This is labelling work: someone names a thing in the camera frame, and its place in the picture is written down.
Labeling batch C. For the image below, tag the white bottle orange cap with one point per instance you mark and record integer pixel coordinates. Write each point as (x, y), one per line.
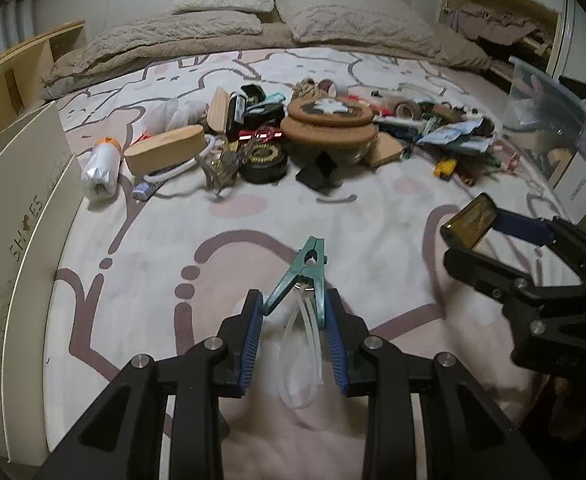
(100, 167)

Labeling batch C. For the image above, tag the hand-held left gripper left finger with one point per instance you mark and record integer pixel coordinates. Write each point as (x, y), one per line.
(251, 342)

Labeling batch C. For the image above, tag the crumpled clear plastic bag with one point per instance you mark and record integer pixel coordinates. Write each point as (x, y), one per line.
(173, 112)

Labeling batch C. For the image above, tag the twine ball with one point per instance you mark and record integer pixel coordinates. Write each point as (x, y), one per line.
(305, 90)

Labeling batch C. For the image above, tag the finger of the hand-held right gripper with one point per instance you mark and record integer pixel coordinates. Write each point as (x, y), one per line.
(520, 227)
(488, 275)

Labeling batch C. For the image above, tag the yellow toy car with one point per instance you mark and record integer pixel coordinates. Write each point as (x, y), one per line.
(445, 168)

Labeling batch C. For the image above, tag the clear plastic tube loop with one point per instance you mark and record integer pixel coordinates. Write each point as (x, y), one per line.
(293, 360)

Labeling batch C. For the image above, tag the long wooden shelf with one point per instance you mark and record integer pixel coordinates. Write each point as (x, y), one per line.
(28, 65)

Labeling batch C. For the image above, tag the flat wooden board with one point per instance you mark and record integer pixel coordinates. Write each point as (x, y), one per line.
(218, 110)

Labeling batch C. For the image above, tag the clear plastic storage bin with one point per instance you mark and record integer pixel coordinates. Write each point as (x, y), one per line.
(553, 110)

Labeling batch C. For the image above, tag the white cardboard box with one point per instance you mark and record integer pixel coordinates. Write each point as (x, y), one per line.
(18, 240)

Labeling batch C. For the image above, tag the large cork disc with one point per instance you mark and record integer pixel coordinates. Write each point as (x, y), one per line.
(328, 135)

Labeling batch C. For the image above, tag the folded beige duvet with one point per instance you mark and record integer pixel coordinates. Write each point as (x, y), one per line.
(173, 40)

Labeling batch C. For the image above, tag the pile of clothes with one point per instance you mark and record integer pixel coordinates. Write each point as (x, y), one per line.
(498, 22)

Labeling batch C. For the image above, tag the black round tin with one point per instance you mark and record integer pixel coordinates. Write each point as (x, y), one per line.
(263, 162)

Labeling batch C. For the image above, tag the small cork disc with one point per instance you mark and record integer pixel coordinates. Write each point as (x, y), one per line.
(330, 110)

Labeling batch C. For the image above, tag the black bottle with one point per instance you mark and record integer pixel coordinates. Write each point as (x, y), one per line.
(235, 112)

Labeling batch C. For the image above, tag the white tape roll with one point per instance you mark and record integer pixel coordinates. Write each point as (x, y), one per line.
(335, 88)

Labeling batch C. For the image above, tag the green spring clamp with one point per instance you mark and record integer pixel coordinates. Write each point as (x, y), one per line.
(300, 267)

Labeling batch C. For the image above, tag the bunny bear printed blanket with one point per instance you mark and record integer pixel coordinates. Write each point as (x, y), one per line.
(183, 230)

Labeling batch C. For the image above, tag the blue face mask packet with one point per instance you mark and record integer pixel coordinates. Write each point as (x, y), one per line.
(445, 132)

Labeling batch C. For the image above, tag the red black toy bar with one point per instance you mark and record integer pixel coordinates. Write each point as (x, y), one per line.
(260, 136)

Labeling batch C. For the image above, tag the black folded wedge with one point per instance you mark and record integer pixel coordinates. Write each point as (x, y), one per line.
(318, 170)

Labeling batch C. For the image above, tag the wooden brush block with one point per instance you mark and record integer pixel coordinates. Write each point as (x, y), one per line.
(165, 150)

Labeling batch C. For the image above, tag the brown tape roll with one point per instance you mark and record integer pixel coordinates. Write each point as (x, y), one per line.
(406, 109)

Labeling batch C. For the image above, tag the black yellow rectangular case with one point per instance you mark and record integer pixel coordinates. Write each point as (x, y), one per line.
(473, 221)

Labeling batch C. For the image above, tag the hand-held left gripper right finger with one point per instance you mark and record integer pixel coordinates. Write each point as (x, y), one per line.
(336, 347)

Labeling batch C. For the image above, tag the small blue tube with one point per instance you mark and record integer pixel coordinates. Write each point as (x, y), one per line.
(144, 190)

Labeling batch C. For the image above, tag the metal key bunch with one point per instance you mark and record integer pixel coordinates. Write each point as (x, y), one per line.
(223, 167)

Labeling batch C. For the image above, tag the large patterned beige pillow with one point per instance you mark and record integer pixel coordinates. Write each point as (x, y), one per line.
(353, 17)

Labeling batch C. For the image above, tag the grey curtain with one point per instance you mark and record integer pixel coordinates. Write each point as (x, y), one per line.
(8, 25)

